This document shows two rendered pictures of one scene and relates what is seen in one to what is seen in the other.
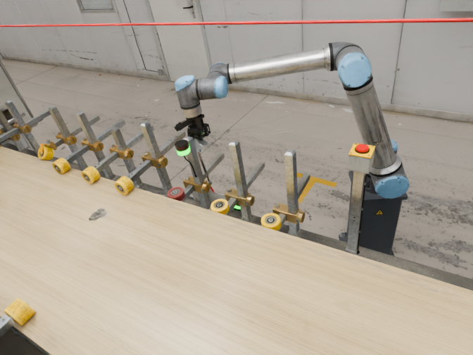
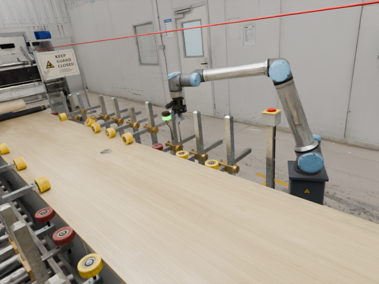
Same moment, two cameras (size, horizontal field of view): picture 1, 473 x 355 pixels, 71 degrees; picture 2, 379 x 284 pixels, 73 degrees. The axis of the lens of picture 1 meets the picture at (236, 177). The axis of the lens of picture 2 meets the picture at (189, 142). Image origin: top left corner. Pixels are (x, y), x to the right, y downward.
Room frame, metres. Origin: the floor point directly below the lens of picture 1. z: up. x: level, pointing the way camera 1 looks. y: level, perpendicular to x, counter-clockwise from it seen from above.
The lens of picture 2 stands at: (-0.38, -0.22, 1.61)
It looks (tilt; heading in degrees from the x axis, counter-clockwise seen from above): 23 degrees down; 10
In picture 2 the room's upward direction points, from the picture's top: 7 degrees counter-clockwise
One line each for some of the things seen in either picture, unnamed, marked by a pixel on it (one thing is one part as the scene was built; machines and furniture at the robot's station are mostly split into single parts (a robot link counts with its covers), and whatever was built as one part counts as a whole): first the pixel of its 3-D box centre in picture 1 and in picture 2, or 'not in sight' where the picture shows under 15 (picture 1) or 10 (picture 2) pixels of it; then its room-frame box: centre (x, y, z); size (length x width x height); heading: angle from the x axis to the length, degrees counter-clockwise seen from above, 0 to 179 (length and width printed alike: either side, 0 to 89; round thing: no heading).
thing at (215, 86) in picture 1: (212, 86); (190, 79); (1.38, 0.03, 1.33); 0.12 x 0.12 x 0.09; 77
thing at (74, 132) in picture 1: (77, 130); (111, 114); (2.02, 0.97, 0.95); 0.37 x 0.03 x 0.03; 144
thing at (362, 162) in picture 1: (361, 158); (271, 118); (0.88, -0.43, 1.18); 0.07 x 0.07 x 0.08; 54
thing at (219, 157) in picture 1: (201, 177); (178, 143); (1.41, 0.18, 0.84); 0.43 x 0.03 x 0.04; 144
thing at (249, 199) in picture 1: (239, 197); (198, 155); (1.20, 0.00, 0.84); 0.14 x 0.06 x 0.05; 54
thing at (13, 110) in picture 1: (27, 132); (84, 114); (2.22, 1.40, 0.91); 0.04 x 0.04 x 0.48; 54
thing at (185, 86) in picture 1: (187, 91); (175, 81); (1.40, 0.14, 1.32); 0.10 x 0.09 x 0.12; 77
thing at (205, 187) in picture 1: (196, 185); (173, 146); (1.34, 0.21, 0.85); 0.14 x 0.06 x 0.05; 54
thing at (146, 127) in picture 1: (158, 163); (153, 131); (1.48, 0.39, 0.93); 0.04 x 0.04 x 0.48; 54
